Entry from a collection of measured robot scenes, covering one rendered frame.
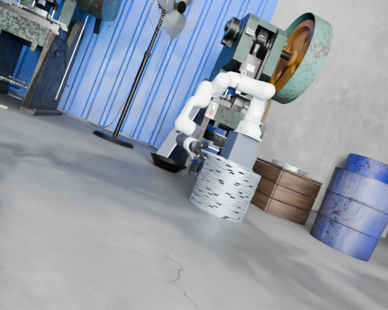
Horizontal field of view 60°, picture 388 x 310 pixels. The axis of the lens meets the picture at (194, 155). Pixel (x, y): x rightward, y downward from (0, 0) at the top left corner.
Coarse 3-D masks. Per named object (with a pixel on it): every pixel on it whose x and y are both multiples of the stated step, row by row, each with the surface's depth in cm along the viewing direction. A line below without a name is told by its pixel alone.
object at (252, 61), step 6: (246, 60) 294; (252, 60) 295; (258, 60) 296; (246, 66) 295; (252, 66) 296; (258, 66) 297; (240, 72) 294; (246, 72) 296; (252, 72) 297; (252, 78) 297
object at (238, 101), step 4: (232, 96) 294; (236, 96) 285; (240, 96) 278; (244, 96) 276; (232, 100) 293; (236, 100) 288; (240, 100) 288; (244, 100) 289; (248, 100) 282; (232, 104) 288; (236, 104) 288; (240, 104) 289; (244, 104) 289; (232, 108) 288; (236, 108) 288; (240, 108) 289; (240, 112) 290
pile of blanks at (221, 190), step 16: (208, 160) 164; (208, 176) 167; (224, 176) 156; (240, 176) 165; (192, 192) 169; (208, 192) 158; (224, 192) 156; (240, 192) 162; (208, 208) 157; (224, 208) 156; (240, 208) 161
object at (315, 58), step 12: (324, 24) 280; (312, 36) 271; (324, 36) 274; (312, 48) 270; (324, 48) 273; (312, 60) 273; (324, 60) 274; (300, 72) 276; (312, 72) 276; (288, 84) 285; (300, 84) 283; (276, 96) 302; (288, 96) 296
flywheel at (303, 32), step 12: (300, 24) 315; (312, 24) 289; (288, 36) 331; (300, 36) 313; (288, 48) 329; (300, 48) 303; (288, 60) 309; (300, 60) 294; (276, 72) 336; (288, 72) 308; (276, 84) 324
